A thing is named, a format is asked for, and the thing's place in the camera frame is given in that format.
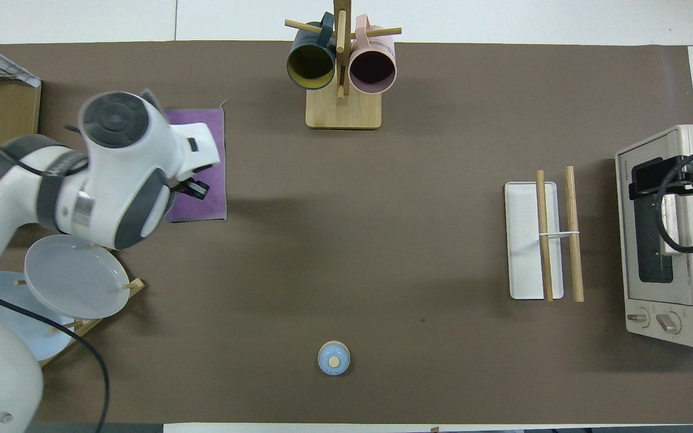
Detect wooden plate rack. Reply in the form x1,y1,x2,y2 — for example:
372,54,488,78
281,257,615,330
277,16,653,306
13,277,146,369

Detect white towel rack wooden bars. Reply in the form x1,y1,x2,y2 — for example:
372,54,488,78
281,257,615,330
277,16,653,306
504,166,585,302

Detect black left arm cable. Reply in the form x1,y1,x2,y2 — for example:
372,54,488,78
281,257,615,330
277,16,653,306
0,137,111,433

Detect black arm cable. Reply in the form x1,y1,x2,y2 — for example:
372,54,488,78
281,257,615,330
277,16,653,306
654,147,693,253
0,137,111,433

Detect wooden shelf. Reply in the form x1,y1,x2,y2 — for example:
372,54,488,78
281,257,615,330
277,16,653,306
0,47,42,202

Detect dark blue mug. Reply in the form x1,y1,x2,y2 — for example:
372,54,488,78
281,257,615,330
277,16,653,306
286,12,336,91

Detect grey plate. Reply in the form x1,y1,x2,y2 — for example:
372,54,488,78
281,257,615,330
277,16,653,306
24,235,131,320

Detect brown table mat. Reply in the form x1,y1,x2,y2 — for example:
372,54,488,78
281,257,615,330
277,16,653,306
0,40,693,425

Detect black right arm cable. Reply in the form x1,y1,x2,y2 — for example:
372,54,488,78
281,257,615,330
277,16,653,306
654,147,693,253

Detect light blue plate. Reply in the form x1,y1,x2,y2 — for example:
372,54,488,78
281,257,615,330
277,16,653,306
0,271,76,361

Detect wooden mug tree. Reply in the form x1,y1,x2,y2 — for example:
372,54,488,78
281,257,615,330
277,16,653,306
285,0,402,130

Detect purple and grey towel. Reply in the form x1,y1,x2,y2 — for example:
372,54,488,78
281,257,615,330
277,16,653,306
163,107,227,223

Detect pink mug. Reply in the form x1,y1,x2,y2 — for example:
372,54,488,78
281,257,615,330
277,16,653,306
348,15,397,95

